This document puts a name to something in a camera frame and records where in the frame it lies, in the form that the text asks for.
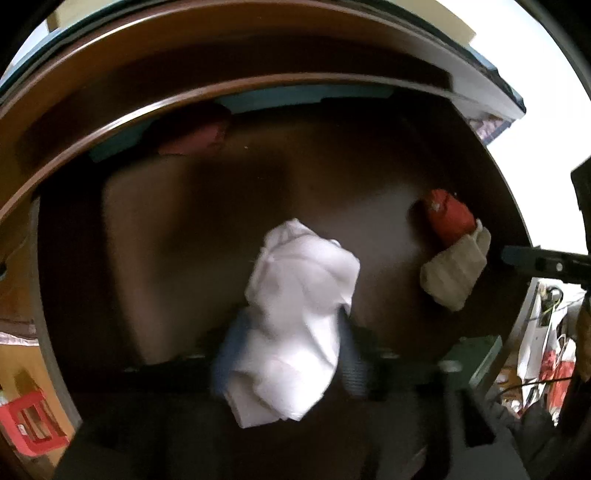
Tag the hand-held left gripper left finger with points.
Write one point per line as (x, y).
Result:
(224, 362)

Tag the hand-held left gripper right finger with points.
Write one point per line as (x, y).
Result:
(353, 369)

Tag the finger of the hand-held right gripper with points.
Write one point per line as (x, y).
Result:
(535, 263)

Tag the pale pink underwear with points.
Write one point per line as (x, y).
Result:
(295, 314)

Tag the tan underwear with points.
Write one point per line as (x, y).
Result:
(455, 272)

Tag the bright red underwear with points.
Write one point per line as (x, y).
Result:
(450, 217)

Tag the white plastic bag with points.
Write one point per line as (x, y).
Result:
(538, 332)

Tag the green box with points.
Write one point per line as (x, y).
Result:
(480, 355)

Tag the red plastic bag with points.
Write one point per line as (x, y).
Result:
(558, 378)

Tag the grey cloth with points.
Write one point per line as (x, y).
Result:
(526, 438)

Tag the red plastic stool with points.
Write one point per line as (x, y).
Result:
(32, 443)

